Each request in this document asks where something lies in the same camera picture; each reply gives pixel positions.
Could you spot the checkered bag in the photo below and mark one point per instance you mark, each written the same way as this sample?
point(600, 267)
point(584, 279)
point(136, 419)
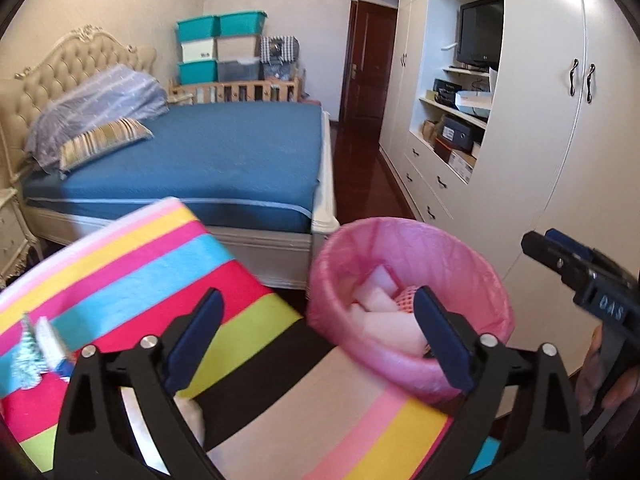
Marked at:
point(280, 50)

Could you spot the white foam block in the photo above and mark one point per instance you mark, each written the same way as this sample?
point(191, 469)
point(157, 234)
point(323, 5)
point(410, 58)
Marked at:
point(390, 330)
point(380, 285)

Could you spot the cream nightstand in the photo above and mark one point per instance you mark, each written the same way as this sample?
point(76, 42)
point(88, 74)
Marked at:
point(12, 240)

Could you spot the grey clear storage box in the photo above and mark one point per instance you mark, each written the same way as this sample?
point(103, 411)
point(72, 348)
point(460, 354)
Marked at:
point(239, 70)

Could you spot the white brush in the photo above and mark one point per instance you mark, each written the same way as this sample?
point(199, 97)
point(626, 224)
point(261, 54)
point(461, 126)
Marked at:
point(47, 340)

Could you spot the small frosted toy tree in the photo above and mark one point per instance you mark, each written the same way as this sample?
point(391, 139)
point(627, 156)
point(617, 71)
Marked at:
point(27, 360)

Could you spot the cream tufted-headboard bed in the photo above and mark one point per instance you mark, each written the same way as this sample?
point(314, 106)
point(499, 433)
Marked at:
point(65, 60)

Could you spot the wooden crib rail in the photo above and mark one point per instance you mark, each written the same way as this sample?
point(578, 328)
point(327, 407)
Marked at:
point(235, 91)

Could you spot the blue-grey patterned duvet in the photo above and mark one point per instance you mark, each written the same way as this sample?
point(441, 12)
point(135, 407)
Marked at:
point(100, 100)

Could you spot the black television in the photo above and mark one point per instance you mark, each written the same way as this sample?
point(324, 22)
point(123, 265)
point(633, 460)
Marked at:
point(480, 32)

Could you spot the dark patterned bag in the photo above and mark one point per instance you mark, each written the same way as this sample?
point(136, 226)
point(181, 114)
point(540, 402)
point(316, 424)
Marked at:
point(280, 71)

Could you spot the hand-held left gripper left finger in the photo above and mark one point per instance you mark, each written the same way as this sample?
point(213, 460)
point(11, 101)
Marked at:
point(197, 340)

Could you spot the person's right hand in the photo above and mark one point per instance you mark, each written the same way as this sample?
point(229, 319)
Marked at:
point(590, 370)

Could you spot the teal storage box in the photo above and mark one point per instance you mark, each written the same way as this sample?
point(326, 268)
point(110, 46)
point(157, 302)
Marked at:
point(198, 73)
point(197, 30)
point(242, 24)

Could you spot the blue plastic piece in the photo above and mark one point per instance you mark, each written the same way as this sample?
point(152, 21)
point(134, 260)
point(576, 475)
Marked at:
point(486, 455)

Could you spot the red foam net sleeve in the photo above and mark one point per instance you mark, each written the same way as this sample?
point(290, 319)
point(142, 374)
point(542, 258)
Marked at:
point(407, 300)

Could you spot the beige shoe box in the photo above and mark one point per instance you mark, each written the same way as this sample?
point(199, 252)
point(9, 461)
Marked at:
point(461, 166)

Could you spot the white wardrobe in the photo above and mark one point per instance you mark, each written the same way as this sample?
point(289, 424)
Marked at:
point(540, 150)

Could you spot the dark red box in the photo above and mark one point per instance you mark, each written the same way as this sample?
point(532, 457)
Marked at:
point(442, 149)

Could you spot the pink-bagged trash bin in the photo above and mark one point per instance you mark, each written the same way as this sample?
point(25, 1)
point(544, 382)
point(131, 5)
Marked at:
point(350, 240)

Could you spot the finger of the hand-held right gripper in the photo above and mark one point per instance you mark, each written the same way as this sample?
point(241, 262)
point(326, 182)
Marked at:
point(550, 257)
point(570, 244)

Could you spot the striped pillow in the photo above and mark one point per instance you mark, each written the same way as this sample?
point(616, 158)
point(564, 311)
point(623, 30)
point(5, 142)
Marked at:
point(100, 140)

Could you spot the brown wooden door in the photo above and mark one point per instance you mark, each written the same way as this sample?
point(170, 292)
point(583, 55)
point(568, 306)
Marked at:
point(370, 60)

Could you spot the beige storage box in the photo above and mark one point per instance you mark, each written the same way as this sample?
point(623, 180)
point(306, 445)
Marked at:
point(238, 48)

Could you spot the white storage box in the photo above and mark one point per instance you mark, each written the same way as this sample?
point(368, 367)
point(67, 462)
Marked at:
point(199, 51)

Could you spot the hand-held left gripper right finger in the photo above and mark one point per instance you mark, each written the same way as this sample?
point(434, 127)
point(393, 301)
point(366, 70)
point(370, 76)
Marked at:
point(442, 340)

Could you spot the blue bed cover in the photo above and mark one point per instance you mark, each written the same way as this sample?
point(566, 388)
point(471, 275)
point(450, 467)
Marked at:
point(225, 160)

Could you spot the colourful striped mat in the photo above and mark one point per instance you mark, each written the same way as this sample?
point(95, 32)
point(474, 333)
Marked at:
point(225, 270)

